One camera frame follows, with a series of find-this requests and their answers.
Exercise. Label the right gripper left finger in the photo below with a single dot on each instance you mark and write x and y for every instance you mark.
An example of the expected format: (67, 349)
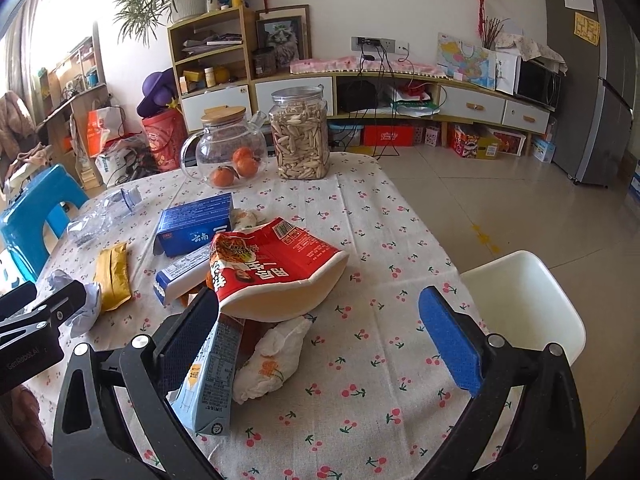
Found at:
(91, 439)

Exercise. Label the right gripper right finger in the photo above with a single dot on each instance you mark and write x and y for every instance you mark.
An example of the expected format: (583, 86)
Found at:
(547, 437)

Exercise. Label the white paper ball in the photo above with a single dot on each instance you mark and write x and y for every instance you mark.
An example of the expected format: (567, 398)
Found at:
(74, 305)

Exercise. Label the light blue milk carton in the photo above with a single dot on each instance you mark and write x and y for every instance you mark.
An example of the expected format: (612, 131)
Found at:
(203, 402)

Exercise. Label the yellow snack wrapper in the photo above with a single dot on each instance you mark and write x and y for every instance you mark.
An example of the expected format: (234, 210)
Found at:
(112, 277)

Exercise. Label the crushed clear plastic bottle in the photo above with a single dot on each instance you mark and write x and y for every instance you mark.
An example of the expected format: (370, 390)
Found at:
(108, 211)

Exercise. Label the white blue small box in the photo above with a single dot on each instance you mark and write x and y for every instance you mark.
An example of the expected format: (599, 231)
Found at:
(181, 276)

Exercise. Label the white tissue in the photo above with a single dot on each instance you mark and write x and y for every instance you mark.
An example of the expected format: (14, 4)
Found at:
(275, 359)

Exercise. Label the dark blue cardboard box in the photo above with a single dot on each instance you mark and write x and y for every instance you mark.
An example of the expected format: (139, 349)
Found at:
(187, 227)

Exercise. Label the red instant noodle bowl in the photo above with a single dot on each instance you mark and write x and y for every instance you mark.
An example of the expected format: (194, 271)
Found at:
(273, 273)

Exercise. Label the white plastic trash bin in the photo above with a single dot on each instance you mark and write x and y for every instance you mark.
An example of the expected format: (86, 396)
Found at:
(519, 298)

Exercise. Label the blue plastic stool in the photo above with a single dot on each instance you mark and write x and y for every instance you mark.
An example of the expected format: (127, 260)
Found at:
(22, 223)

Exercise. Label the orange shopping bag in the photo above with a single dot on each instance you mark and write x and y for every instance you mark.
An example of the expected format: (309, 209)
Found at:
(104, 126)

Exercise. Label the small crumpled printed tissue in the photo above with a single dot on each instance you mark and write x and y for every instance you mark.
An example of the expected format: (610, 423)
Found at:
(246, 219)

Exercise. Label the tangerine in jar left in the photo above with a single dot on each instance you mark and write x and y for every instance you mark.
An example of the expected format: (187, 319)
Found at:
(222, 177)

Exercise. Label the tangerine in jar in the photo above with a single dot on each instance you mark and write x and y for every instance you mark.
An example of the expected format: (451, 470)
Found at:
(222, 177)
(241, 153)
(247, 167)

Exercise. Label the background wooden bookshelf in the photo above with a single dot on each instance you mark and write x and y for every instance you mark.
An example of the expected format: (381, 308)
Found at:
(76, 86)

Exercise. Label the glass jar with bamboo lid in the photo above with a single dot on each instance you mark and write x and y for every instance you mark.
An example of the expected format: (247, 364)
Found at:
(225, 128)

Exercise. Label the tangerine in jar right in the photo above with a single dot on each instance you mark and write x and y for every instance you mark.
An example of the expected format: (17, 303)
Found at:
(247, 167)

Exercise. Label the tangerine in jar top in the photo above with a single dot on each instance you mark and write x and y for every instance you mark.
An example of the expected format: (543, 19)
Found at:
(241, 153)

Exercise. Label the purple hat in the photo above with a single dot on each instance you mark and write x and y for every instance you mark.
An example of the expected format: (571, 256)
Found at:
(158, 90)

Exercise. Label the red snack carton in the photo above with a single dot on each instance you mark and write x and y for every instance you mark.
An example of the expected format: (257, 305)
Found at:
(465, 140)

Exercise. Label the grey refrigerator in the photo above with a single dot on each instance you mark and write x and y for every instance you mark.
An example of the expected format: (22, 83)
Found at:
(594, 116)

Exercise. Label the long wooden tv cabinet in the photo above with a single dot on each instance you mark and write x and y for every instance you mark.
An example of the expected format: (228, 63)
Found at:
(379, 96)

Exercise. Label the wooden shelf unit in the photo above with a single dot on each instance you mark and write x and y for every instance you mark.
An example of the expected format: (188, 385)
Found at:
(213, 50)

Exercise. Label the red box under cabinet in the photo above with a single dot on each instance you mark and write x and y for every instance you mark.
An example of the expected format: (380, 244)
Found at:
(391, 135)

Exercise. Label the plastic jar of seeds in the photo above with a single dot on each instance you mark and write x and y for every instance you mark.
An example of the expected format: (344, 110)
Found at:
(299, 128)

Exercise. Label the black microwave oven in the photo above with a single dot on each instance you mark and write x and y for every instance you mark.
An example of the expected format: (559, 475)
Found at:
(538, 84)

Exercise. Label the colourful map poster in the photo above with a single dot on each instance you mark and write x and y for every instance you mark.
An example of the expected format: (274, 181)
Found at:
(466, 62)

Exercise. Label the framed cat picture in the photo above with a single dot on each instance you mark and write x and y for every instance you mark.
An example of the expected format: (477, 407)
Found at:
(285, 30)

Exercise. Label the pink cloth on cabinet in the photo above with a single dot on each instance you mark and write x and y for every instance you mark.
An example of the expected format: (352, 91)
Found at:
(357, 64)

